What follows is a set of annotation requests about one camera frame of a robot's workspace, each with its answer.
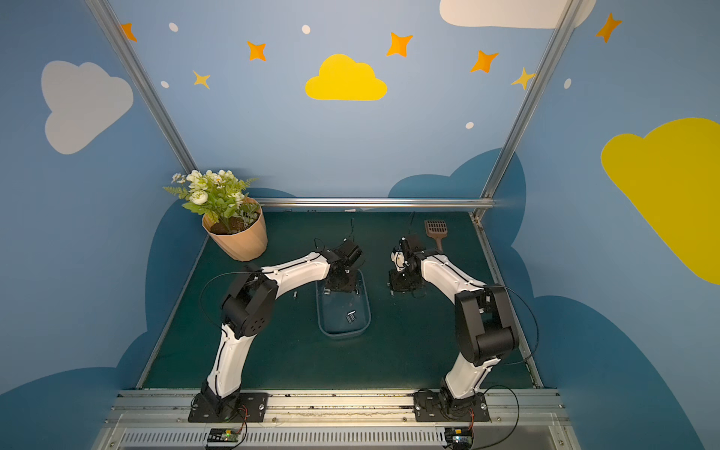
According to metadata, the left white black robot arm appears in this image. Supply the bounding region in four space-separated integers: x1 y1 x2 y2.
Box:
189 239 363 423

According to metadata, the translucent blue storage box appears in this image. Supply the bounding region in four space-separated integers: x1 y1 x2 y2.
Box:
315 271 371 341

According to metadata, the aluminium front rail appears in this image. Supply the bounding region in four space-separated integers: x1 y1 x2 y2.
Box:
94 388 581 449

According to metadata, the small circuit board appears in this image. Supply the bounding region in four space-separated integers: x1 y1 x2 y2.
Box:
206 427 241 446
444 427 474 450

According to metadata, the brown slotted scoop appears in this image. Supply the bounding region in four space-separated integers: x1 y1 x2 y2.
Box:
425 219 448 253

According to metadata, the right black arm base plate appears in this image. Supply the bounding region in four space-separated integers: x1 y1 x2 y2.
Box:
412 389 491 423

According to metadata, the artificial white flower plant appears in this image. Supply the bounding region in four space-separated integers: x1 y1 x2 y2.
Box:
163 170 261 236

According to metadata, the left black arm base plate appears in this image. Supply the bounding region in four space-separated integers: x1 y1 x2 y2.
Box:
187 391 269 423

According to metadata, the right small circuit board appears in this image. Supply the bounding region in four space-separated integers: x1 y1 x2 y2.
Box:
444 427 474 450

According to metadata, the left small circuit board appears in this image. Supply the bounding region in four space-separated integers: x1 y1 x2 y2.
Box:
206 427 241 446

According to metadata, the terracotta flower pot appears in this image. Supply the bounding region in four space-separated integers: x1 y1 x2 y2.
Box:
202 198 268 262

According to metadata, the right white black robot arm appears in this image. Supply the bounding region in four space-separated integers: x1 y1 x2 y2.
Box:
389 234 521 417

